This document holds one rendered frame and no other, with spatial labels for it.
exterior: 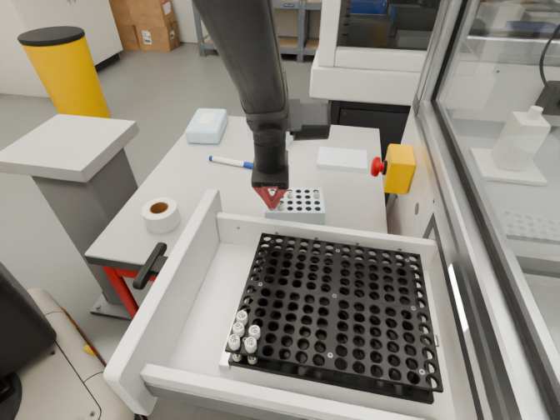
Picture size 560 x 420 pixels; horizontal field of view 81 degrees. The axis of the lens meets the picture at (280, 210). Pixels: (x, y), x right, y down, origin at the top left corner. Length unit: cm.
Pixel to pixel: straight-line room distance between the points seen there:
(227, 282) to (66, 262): 146
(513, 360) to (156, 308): 33
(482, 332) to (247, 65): 33
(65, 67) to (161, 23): 203
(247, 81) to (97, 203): 83
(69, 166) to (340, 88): 80
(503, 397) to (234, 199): 60
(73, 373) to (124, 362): 82
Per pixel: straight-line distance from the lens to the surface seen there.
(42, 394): 120
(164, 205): 73
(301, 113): 53
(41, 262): 197
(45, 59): 286
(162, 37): 469
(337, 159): 87
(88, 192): 110
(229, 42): 31
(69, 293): 176
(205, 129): 96
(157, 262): 45
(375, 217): 74
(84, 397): 114
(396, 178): 65
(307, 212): 66
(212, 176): 84
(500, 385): 33
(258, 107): 42
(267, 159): 56
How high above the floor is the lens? 124
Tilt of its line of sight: 42 degrees down
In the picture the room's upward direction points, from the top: straight up
